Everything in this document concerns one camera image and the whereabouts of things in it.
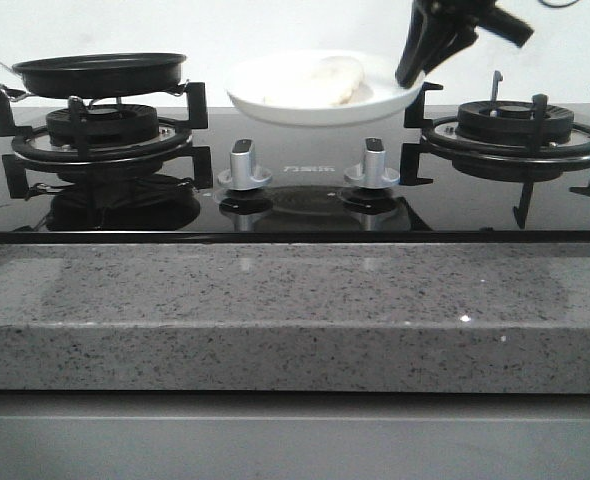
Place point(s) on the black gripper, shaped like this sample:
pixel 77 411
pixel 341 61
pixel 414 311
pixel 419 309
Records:
pixel 440 29

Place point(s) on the fried egg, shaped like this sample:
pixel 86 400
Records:
pixel 325 82

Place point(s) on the white round plate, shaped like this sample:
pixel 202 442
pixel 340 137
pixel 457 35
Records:
pixel 377 97

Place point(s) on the black frying pan mint handle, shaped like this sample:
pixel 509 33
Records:
pixel 99 76

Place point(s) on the right black gas burner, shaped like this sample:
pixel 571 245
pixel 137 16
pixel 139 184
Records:
pixel 511 122

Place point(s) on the right silver stove knob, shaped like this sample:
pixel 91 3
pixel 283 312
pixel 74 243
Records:
pixel 372 173

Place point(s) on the silver stove knob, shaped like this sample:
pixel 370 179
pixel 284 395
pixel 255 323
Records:
pixel 244 173
pixel 372 173

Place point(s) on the black glass gas cooktop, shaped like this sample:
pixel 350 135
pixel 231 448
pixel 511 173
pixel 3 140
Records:
pixel 307 200

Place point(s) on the right black pan support grate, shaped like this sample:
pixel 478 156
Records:
pixel 528 164

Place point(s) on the black pan support grate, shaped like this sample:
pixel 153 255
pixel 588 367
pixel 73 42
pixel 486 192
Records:
pixel 528 164
pixel 92 167

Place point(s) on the left silver stove knob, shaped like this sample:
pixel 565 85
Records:
pixel 244 173

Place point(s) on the left black pan support grate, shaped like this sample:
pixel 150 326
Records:
pixel 92 167

